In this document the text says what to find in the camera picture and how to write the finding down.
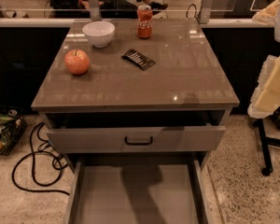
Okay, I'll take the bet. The grey open middle drawer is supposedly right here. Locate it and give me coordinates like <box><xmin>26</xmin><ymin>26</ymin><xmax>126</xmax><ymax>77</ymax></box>
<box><xmin>64</xmin><ymin>158</ymin><xmax>215</xmax><ymax>224</ymax></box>

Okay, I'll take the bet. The grey top drawer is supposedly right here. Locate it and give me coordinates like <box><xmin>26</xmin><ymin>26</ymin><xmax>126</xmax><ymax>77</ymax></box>
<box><xmin>47</xmin><ymin>124</ymin><xmax>226</xmax><ymax>153</ymax></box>

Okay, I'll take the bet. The red coca-cola can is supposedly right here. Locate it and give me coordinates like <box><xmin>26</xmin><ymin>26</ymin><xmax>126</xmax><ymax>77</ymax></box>
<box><xmin>137</xmin><ymin>5</ymin><xmax>153</xmax><ymax>39</ymax></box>

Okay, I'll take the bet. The black floor cable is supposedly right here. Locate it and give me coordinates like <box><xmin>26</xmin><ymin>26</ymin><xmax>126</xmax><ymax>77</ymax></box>
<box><xmin>11</xmin><ymin>121</ymin><xmax>71</xmax><ymax>196</ymax></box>

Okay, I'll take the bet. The black rxbar chocolate bar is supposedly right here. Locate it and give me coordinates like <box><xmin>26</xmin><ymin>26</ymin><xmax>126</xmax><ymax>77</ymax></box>
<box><xmin>122</xmin><ymin>49</ymin><xmax>155</xmax><ymax>71</ymax></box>

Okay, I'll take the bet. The white ceramic bowl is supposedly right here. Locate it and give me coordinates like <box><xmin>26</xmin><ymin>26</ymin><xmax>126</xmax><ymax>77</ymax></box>
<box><xmin>82</xmin><ymin>21</ymin><xmax>115</xmax><ymax>48</ymax></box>

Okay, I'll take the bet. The red apple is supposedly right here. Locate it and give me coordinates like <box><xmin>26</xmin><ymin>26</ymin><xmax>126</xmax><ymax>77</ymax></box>
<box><xmin>64</xmin><ymin>49</ymin><xmax>90</xmax><ymax>75</ymax></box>

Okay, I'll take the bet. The black office chair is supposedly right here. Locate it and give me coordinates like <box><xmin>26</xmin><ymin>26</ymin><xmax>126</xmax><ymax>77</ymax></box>
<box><xmin>49</xmin><ymin>0</ymin><xmax>83</xmax><ymax>19</ymax></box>

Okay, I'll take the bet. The black drawer handle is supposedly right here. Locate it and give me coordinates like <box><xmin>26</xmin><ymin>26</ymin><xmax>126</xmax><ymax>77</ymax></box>
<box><xmin>124</xmin><ymin>135</ymin><xmax>154</xmax><ymax>147</ymax></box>

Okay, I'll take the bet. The black wire basket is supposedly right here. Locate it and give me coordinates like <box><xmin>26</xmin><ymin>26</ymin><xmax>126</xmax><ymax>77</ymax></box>
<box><xmin>0</xmin><ymin>109</ymin><xmax>27</xmax><ymax>156</ymax></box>

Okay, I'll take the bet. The grey drawer cabinet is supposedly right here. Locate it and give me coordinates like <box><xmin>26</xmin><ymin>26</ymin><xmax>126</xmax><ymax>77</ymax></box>
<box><xmin>31</xmin><ymin>18</ymin><xmax>241</xmax><ymax>224</ymax></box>

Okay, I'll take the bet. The black stand leg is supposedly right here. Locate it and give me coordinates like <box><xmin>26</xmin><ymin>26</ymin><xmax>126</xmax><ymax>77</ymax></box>
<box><xmin>252</xmin><ymin>111</ymin><xmax>280</xmax><ymax>176</ymax></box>

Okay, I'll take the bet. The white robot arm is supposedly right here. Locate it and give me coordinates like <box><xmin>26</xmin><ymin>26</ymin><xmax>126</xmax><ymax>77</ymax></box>
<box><xmin>248</xmin><ymin>0</ymin><xmax>280</xmax><ymax>119</ymax></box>

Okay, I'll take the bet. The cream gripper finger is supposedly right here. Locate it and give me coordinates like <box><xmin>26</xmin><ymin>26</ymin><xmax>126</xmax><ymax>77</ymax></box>
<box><xmin>255</xmin><ymin>56</ymin><xmax>280</xmax><ymax>113</ymax></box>
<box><xmin>252</xmin><ymin>0</ymin><xmax>280</xmax><ymax>24</ymax></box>

